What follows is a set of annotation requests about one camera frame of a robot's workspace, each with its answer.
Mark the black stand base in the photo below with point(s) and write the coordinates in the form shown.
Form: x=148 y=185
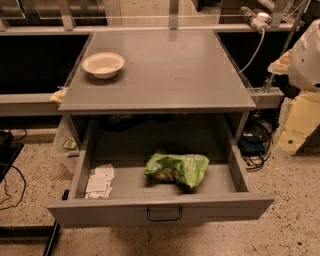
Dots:
x=48 y=233

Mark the grey cabinet counter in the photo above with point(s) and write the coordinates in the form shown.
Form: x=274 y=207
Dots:
x=169 y=71

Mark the dark blue power box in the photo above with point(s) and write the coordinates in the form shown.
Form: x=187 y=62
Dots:
x=251 y=146

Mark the grey power strip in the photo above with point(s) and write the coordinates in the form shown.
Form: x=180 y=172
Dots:
x=248 y=14

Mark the white paper slips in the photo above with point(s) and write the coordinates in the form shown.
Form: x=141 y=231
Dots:
x=99 y=184

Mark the metal support rod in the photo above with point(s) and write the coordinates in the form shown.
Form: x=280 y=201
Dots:
x=286 y=10

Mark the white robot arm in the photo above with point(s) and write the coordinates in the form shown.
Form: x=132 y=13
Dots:
x=302 y=66

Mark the white power plug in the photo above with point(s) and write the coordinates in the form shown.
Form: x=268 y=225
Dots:
x=259 y=21

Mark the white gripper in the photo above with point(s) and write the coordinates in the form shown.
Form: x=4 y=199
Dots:
x=306 y=65

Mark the green wrapper on floor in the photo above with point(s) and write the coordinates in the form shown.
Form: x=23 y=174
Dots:
x=70 y=144

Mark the white paper bowl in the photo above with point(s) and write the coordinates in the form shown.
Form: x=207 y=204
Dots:
x=103 y=65

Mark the black drawer handle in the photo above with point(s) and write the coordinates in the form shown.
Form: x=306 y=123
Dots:
x=164 y=214

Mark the green rice chip bag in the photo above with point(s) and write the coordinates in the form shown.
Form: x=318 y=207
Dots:
x=186 y=169

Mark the open grey drawer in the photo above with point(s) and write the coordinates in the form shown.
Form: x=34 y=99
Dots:
x=223 y=195

